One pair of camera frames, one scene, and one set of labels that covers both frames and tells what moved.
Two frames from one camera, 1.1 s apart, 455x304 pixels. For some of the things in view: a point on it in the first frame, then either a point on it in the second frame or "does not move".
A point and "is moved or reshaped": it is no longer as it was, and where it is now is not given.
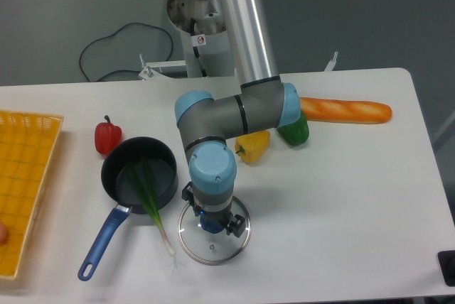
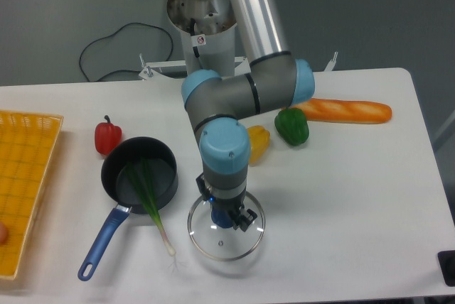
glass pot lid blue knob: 204,239 is moved or reshaped
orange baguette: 337,111 does not move
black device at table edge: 447,261 does not move
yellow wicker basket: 28,143 does not move
